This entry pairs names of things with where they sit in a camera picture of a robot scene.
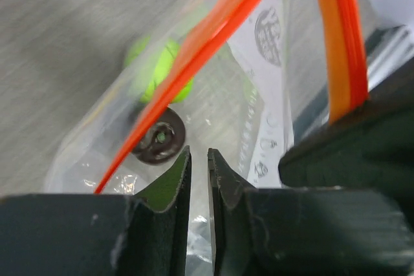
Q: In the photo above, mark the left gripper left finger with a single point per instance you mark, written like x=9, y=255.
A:
x=158, y=231

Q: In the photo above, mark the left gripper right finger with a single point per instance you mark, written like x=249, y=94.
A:
x=232, y=247

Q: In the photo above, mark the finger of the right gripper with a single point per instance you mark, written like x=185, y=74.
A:
x=371, y=147

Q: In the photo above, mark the dark brown fake fruit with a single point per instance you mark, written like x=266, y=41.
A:
x=164, y=139

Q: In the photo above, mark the clear zip bag orange seal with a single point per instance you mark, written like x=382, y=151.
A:
x=290, y=67

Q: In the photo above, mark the green fake fruit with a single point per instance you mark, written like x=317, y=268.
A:
x=161, y=67

